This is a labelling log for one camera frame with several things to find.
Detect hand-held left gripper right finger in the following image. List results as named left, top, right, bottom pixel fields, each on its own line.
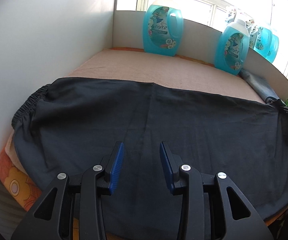
left=159, top=141, right=269, bottom=240

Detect white cabinet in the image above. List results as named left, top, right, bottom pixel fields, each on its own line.
left=0, top=0, right=117, bottom=155

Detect folded blue jeans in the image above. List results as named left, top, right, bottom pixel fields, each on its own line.
left=239, top=69, right=280, bottom=104

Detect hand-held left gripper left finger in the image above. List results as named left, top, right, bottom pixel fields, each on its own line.
left=14, top=141, right=124, bottom=240

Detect blue detergent bottle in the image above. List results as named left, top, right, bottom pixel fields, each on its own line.
left=214, top=18, right=250, bottom=75
left=143, top=0, right=184, bottom=57
left=268, top=27, right=280, bottom=64
left=253, top=25, right=274, bottom=58

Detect detergent refill pouch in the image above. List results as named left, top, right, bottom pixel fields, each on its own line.
left=249, top=21, right=259, bottom=49
left=224, top=5, right=237, bottom=23

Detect black pants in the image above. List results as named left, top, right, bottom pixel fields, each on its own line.
left=11, top=77, right=288, bottom=233

